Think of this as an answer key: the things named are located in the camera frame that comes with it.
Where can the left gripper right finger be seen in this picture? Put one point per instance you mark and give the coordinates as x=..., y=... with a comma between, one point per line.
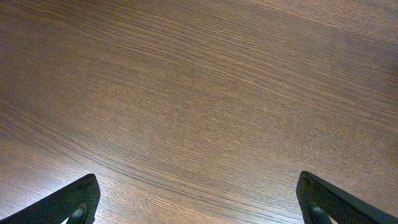
x=323, y=202

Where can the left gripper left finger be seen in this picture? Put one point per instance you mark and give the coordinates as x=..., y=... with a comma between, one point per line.
x=75, y=203

